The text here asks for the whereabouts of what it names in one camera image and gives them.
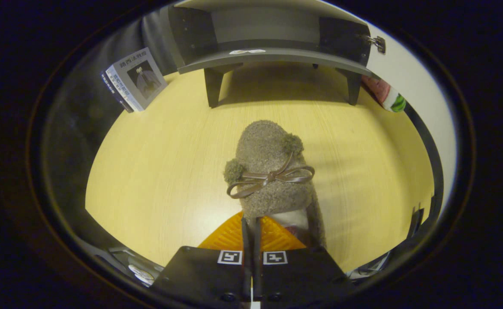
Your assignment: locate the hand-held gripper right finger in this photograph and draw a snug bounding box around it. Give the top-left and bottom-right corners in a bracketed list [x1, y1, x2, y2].
[256, 215, 355, 301]

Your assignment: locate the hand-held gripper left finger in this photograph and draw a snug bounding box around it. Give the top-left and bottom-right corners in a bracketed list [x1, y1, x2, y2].
[151, 210, 252, 303]

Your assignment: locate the fuzzy brown shoe with bow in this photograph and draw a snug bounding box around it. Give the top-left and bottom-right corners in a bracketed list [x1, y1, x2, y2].
[223, 120, 327, 249]

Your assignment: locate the metal door hinge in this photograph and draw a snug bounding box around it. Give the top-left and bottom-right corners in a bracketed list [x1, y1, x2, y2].
[361, 33, 386, 54]

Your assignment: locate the watermelon toy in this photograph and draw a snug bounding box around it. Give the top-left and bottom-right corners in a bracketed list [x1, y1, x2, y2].
[361, 75, 407, 113]

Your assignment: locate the stack of books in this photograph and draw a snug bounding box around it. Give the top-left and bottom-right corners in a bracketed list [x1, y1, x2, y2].
[101, 47, 168, 113]

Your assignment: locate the black backdrop cloth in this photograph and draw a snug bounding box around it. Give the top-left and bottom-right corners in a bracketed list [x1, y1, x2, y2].
[41, 17, 179, 258]

